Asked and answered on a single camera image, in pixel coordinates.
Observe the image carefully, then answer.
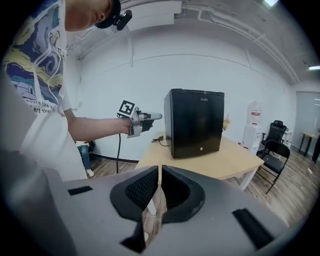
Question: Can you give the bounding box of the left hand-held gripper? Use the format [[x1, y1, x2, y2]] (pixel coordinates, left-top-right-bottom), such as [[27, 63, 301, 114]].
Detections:
[[116, 99, 164, 139]]

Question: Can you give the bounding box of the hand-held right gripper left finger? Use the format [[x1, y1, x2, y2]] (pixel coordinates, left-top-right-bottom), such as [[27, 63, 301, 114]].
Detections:
[[109, 164, 160, 254]]

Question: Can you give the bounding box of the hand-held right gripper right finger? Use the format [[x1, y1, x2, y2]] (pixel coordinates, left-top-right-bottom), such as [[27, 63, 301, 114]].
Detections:
[[161, 164, 207, 225]]

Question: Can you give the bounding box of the black mini fridge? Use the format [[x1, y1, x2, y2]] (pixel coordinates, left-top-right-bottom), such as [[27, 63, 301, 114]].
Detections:
[[163, 88, 225, 160]]

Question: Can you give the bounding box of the person's left forearm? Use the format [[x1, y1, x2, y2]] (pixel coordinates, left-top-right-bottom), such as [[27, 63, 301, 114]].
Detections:
[[65, 109, 131, 144]]

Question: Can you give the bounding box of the glass door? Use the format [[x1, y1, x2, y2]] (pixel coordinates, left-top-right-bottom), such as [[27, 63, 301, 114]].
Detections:
[[295, 90, 320, 149]]

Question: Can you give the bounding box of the wooden table with white legs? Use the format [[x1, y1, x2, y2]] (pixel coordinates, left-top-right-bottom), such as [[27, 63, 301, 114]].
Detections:
[[134, 131, 266, 193]]

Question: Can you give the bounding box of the flower bouquet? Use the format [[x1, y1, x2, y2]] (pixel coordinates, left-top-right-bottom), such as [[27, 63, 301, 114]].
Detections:
[[222, 114, 232, 132]]

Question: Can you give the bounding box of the white water dispenser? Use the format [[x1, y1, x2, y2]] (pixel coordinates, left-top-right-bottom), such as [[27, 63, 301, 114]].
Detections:
[[243, 123, 264, 156]]

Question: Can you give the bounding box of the clear water bottle red label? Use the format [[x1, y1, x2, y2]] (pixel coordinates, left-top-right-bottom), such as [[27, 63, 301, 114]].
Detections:
[[247, 100, 263, 127]]

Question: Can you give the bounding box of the black folding chair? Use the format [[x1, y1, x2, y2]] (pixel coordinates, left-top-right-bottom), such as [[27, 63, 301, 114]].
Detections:
[[256, 139, 291, 195]]

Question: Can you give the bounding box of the black office chair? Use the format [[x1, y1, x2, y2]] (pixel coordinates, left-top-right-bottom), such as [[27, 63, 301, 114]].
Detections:
[[257, 120, 287, 154]]

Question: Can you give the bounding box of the person's printed white t-shirt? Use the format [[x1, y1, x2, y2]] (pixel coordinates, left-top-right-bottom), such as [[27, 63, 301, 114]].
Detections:
[[4, 0, 89, 181]]

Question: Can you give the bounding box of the person's head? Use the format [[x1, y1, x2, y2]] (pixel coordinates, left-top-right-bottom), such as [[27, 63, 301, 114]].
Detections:
[[64, 0, 114, 33]]

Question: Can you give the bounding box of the small wooden desk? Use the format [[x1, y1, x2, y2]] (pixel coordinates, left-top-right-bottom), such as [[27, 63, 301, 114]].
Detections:
[[298, 131, 320, 158]]

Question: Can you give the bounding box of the black power cable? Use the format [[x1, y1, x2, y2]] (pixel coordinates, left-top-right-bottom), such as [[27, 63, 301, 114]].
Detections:
[[150, 135, 171, 148]]

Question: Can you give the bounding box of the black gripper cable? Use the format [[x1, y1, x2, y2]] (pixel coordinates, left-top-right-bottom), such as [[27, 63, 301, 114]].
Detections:
[[115, 133, 123, 174]]

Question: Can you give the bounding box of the black head camera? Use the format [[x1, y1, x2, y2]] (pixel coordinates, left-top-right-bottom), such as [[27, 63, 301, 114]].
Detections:
[[115, 9, 133, 32]]

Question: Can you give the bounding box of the black head strap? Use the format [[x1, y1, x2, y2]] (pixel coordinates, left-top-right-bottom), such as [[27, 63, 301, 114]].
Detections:
[[94, 0, 123, 29]]

